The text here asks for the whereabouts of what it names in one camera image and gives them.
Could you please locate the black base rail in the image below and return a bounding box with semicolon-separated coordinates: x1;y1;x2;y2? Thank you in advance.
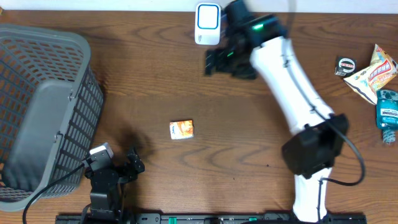
55;212;368;224

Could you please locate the yellow snack bag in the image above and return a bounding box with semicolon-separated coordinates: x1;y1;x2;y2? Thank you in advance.
343;44;397;105

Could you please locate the small orange packet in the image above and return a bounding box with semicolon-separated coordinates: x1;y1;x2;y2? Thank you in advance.
169;119;194;140

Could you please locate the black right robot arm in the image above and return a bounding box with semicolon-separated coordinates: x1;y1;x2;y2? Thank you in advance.
196;1;348;223

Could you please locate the grey plastic basket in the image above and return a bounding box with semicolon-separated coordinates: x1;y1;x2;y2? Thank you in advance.
1;24;104;212

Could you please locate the teal mouthwash bottle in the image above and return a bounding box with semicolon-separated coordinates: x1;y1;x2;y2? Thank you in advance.
376;90;397;144

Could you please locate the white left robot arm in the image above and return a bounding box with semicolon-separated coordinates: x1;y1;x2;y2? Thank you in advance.
80;143;145;223

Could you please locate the green round-label box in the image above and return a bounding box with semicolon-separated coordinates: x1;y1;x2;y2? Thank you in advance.
335;56;357;77

